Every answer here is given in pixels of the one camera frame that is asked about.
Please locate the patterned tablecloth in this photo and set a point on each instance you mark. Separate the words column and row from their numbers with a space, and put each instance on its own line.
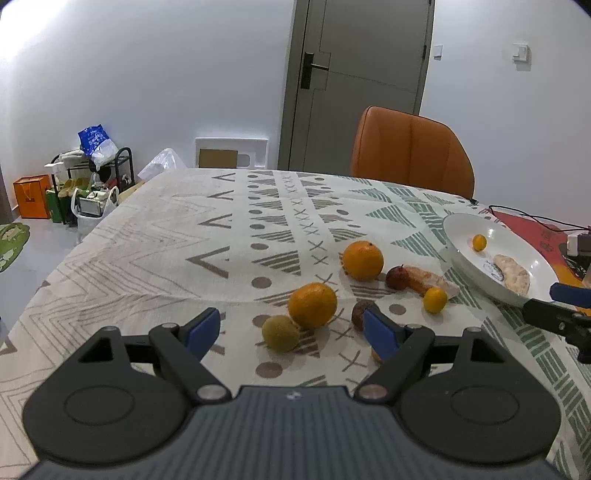
column 161, row 240

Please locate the green paper bag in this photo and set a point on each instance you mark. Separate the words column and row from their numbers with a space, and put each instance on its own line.
column 54, row 206

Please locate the dark red round fruit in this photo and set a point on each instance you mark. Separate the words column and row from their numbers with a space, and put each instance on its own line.
column 358, row 316

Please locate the white charger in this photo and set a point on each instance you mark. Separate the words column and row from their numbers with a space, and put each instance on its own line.
column 577, row 243

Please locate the blue and white plastic bag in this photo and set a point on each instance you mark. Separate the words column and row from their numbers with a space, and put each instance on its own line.
column 94, row 138

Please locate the orange chair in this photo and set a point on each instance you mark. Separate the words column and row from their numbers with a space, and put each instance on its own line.
column 411, row 147

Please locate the small kumquat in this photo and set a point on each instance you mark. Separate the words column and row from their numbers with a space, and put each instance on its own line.
column 479, row 242
column 436, row 300

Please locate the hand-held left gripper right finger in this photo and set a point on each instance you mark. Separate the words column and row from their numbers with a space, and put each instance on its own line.
column 378, row 332

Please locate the white plate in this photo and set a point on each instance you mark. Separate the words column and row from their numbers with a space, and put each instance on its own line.
column 508, row 235

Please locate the clear plastic bag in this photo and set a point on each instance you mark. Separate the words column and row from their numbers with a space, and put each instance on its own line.
column 161, row 164

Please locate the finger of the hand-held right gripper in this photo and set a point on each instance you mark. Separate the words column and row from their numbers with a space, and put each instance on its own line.
column 549, row 316
column 570, row 293

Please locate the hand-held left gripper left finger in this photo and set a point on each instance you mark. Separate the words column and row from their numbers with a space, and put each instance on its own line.
column 205, row 330

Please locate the black metal rack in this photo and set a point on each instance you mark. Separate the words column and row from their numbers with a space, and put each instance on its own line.
column 125, row 161

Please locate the green rug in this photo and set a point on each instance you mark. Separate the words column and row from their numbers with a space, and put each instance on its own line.
column 11, row 242

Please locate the brown cardboard sheet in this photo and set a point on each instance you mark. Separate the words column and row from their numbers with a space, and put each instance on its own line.
column 217, row 158

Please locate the peeled pomelo piece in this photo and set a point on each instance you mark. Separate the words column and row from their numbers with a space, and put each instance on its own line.
column 429, row 279
column 511, row 273

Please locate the large orange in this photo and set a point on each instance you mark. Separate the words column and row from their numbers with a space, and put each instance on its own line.
column 313, row 304
column 364, row 261

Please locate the wrinkled red apple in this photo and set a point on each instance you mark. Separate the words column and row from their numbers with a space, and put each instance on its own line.
column 397, row 278

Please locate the orange paper bag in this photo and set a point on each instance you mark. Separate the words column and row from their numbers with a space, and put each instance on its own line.
column 31, row 197

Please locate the large white wall switch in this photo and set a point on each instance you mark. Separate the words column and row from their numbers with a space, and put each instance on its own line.
column 520, row 51

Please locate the grey door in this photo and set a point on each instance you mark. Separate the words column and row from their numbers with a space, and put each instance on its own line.
column 364, row 55

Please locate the brownish green kiwi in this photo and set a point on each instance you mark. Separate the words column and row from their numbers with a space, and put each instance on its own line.
column 280, row 333

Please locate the white foam packaging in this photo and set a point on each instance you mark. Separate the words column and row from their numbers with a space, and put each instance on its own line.
column 256, row 147

